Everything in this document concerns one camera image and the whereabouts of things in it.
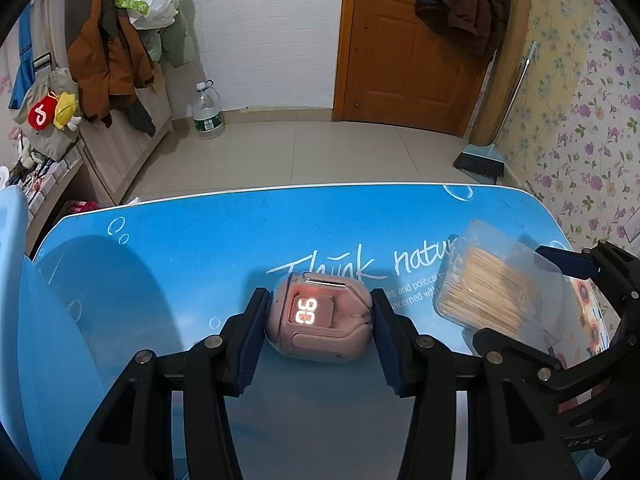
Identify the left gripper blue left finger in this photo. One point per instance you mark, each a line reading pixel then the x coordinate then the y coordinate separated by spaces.
pixel 129 435

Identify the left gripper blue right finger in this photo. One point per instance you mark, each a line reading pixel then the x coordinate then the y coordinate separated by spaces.
pixel 510 435

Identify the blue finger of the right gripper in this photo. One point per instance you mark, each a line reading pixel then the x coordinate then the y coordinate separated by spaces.
pixel 594 262
pixel 508 362

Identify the clear toothpick box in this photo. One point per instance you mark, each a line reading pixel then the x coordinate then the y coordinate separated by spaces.
pixel 494 281

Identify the light blue plastic basin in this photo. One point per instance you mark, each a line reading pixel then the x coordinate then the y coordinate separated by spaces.
pixel 50 387

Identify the green broom with dustpan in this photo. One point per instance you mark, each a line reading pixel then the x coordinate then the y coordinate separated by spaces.
pixel 485 164

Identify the folding table with scenic print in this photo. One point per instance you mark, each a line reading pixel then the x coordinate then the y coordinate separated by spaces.
pixel 165 275

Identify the cluttered side shelf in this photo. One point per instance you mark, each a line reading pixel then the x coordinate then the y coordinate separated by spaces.
pixel 45 189

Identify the brown wooden door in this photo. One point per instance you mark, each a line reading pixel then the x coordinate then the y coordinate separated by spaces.
pixel 394 70

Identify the large water bottle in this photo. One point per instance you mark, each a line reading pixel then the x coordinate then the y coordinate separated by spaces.
pixel 207 113

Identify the yellow plush charm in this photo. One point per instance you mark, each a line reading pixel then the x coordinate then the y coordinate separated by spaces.
pixel 65 116

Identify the brown orange hanging jacket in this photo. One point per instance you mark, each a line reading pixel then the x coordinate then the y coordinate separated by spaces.
pixel 108 61

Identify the pale green hanging garment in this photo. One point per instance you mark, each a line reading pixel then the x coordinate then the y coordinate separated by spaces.
pixel 173 43

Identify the grey bag with blue strap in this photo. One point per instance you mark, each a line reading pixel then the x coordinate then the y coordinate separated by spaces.
pixel 38 74

